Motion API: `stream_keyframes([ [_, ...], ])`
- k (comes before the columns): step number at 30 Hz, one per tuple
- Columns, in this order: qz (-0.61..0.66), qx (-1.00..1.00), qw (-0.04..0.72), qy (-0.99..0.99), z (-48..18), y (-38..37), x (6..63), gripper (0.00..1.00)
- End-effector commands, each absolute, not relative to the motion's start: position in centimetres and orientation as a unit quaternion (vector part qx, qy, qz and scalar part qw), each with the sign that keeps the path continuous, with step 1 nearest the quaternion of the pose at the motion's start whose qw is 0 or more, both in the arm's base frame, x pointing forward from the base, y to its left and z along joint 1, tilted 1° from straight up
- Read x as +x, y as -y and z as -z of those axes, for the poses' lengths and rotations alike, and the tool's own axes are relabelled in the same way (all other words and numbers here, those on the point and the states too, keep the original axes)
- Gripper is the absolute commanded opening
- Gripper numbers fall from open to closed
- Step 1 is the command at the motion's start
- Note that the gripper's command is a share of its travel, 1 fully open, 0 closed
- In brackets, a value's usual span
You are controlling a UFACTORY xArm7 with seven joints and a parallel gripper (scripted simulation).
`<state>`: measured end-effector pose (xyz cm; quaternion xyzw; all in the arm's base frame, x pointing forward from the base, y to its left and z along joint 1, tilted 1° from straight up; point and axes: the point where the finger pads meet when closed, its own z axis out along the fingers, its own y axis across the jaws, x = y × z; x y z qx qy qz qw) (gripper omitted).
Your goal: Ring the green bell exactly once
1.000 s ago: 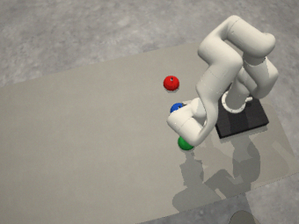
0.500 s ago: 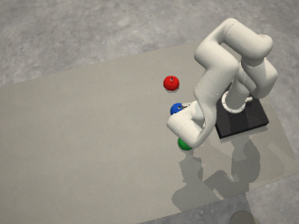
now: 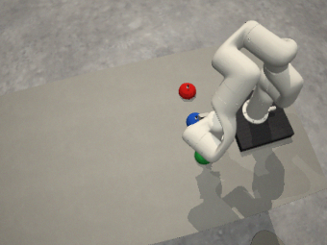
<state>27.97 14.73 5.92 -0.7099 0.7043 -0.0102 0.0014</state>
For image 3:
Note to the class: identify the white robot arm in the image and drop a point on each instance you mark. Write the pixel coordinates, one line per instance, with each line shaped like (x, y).
(282, 82)

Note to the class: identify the blue dome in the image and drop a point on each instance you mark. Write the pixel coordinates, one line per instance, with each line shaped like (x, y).
(192, 118)

